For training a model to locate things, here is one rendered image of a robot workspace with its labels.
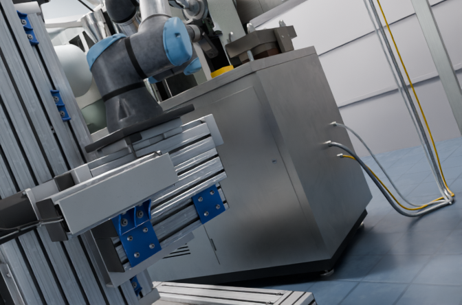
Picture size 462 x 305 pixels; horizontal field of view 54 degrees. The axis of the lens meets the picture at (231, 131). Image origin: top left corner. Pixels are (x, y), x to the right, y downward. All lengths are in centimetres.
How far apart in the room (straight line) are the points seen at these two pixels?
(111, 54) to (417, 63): 258
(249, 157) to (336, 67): 206
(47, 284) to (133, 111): 46
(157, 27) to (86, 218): 51
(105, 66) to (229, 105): 71
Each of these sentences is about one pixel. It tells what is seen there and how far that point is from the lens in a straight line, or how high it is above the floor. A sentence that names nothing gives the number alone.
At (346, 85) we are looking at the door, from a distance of 371.
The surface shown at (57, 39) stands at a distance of 285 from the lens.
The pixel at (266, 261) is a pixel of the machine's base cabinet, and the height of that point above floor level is 13.
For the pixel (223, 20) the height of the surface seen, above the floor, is 115.
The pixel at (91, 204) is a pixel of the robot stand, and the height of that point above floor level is 70.
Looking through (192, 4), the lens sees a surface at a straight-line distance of 212.
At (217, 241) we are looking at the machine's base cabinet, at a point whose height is 25.
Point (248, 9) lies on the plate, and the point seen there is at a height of 119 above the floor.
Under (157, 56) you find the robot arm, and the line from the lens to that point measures 116.
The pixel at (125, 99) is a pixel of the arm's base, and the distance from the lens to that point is 116.
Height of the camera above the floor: 77
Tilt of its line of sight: 3 degrees down
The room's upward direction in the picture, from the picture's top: 22 degrees counter-clockwise
